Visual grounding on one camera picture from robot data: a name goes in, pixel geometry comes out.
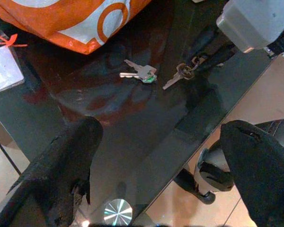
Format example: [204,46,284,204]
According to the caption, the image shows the black office chair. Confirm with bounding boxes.
[174,117,284,205]

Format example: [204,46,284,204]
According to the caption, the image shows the dark key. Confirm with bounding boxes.
[162,56,205,91]

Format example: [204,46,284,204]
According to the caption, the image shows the round silver table fitting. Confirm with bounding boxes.
[103,198,133,226]

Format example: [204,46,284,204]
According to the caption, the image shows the silver keys with green tag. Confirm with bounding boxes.
[119,59,158,85]

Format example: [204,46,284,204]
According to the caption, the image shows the orange and white plastic bag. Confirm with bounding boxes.
[0,0,152,55]

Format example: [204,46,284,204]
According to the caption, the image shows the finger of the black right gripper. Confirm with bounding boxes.
[191,44,236,73]

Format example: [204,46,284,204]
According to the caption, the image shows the clear box with white lid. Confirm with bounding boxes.
[0,44,26,96]

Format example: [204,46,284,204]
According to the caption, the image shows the orange ribbon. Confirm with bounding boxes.
[0,31,28,49]

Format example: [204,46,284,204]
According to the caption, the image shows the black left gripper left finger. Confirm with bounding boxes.
[0,116,103,227]

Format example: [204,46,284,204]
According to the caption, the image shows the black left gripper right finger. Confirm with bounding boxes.
[220,120,284,227]

